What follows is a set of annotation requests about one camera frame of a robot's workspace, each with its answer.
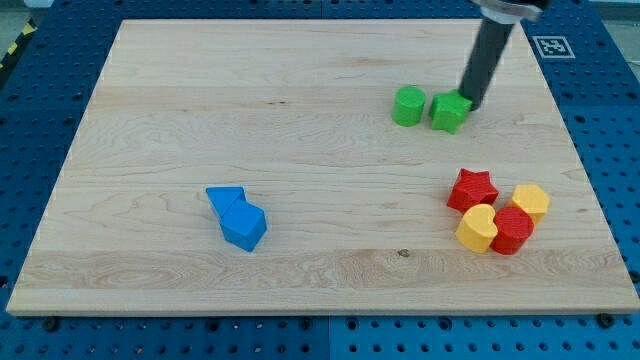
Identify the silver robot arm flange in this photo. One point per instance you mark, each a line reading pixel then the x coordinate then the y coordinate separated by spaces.
pixel 512 11

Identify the yellow hexagon block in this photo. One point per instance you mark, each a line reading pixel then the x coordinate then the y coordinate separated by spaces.
pixel 532 199

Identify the light wooden board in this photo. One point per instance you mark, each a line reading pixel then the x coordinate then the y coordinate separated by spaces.
pixel 297 112

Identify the blue cube block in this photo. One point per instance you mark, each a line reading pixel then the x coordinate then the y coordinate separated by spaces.
pixel 243 225

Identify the blue triangle block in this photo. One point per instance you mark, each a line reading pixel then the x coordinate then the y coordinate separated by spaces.
pixel 223 197

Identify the green cylinder block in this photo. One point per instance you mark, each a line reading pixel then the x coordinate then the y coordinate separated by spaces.
pixel 408 106

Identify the green star block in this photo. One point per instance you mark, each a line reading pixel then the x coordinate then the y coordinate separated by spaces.
pixel 448 111

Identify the red star block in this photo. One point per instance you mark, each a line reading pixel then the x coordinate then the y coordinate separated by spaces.
pixel 472 188

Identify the yellow heart block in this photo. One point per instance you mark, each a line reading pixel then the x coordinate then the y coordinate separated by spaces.
pixel 477 230

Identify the red cylinder block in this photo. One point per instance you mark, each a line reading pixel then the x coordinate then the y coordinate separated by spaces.
pixel 514 227

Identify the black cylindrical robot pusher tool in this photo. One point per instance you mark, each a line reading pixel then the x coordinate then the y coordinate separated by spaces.
pixel 486 53

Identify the white fiducial marker tag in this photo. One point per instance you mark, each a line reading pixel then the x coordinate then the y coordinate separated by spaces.
pixel 553 47

